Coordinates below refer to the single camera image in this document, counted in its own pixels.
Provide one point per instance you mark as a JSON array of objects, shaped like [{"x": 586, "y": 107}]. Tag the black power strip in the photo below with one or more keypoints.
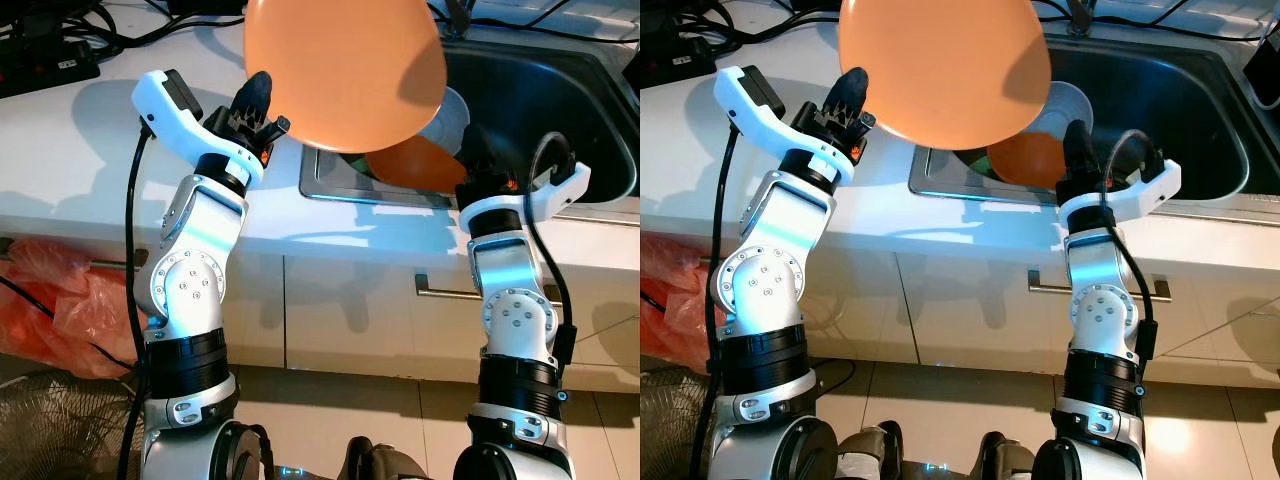
[
  {"x": 45, "y": 70},
  {"x": 670, "y": 65}
]

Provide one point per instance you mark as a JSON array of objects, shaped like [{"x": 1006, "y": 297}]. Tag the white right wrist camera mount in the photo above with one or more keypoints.
[
  {"x": 1150, "y": 188},
  {"x": 560, "y": 190}
]

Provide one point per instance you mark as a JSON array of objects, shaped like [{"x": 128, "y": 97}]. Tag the orange plate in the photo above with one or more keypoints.
[
  {"x": 940, "y": 70},
  {"x": 345, "y": 70}
]

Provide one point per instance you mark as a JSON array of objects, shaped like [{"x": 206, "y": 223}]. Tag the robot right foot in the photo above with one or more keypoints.
[
  {"x": 385, "y": 462},
  {"x": 1010, "y": 460}
]

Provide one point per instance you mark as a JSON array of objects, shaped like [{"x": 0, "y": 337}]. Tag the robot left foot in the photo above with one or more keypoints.
[{"x": 870, "y": 455}]

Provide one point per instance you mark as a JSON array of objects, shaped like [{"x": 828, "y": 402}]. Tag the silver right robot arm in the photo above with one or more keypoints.
[
  {"x": 1105, "y": 320},
  {"x": 520, "y": 320}
]

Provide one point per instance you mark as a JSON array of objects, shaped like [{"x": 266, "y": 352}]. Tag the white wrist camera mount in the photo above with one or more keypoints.
[
  {"x": 175, "y": 125},
  {"x": 760, "y": 120},
  {"x": 560, "y": 190},
  {"x": 1150, "y": 188}
]

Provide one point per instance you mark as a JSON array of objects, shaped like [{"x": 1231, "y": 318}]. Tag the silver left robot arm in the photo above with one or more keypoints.
[
  {"x": 765, "y": 285},
  {"x": 185, "y": 285}
]

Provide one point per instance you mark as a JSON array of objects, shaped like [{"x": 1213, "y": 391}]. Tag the steel kitchen sink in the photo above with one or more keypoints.
[
  {"x": 560, "y": 100},
  {"x": 1180, "y": 100}
]

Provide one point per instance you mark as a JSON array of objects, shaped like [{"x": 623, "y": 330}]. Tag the black power adapter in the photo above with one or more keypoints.
[{"x": 205, "y": 6}]

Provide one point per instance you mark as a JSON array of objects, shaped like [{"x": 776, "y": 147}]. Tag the light grey dish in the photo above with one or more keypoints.
[
  {"x": 1072, "y": 105},
  {"x": 452, "y": 115}
]

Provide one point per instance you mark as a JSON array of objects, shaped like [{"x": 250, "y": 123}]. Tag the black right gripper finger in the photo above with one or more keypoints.
[
  {"x": 1078, "y": 148},
  {"x": 482, "y": 148}
]

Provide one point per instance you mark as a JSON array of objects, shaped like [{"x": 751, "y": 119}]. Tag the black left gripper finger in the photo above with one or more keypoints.
[
  {"x": 255, "y": 95},
  {"x": 850, "y": 92}
]

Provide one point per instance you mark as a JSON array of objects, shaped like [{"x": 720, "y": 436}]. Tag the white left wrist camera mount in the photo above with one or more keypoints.
[
  {"x": 760, "y": 120},
  {"x": 175, "y": 125}
]

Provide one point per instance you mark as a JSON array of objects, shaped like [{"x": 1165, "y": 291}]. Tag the small black device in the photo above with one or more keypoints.
[{"x": 1262, "y": 75}]

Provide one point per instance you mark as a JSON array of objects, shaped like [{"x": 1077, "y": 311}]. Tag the orange bowl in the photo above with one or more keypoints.
[
  {"x": 415, "y": 165},
  {"x": 1025, "y": 160}
]

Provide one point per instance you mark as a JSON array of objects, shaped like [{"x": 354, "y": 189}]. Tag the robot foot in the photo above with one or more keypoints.
[
  {"x": 385, "y": 462},
  {"x": 1010, "y": 460},
  {"x": 870, "y": 455}
]

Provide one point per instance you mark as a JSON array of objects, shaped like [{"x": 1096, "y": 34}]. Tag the white kitchen cabinet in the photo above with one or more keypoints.
[
  {"x": 340, "y": 310},
  {"x": 950, "y": 310}
]

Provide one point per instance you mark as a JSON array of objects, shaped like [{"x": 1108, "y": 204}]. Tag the steel faucet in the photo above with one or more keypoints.
[
  {"x": 458, "y": 20},
  {"x": 1078, "y": 18}
]

